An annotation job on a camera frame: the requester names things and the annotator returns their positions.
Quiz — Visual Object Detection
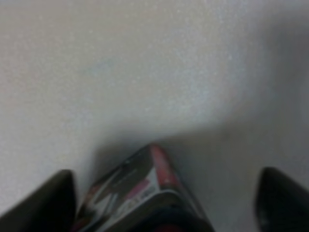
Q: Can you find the small black printed box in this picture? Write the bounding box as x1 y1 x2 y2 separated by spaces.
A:
72 144 213 232

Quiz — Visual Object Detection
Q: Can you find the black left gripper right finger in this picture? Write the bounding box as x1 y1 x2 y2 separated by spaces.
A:
254 167 309 232

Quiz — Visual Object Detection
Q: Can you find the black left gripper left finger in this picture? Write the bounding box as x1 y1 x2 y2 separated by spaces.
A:
0 170 76 232

